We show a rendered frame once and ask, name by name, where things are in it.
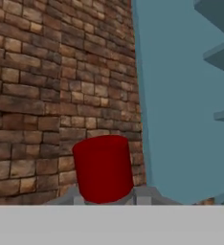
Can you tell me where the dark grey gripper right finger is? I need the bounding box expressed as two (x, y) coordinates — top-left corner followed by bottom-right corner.
(122, 186), (183, 206)

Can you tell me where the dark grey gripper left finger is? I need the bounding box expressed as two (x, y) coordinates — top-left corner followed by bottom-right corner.
(45, 185), (86, 206)

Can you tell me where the red cylindrical candle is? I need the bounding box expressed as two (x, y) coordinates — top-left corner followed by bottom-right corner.
(72, 134), (135, 205)

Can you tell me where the blue-grey cabinet with shelves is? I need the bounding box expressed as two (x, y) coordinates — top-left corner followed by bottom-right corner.
(130, 0), (224, 206)

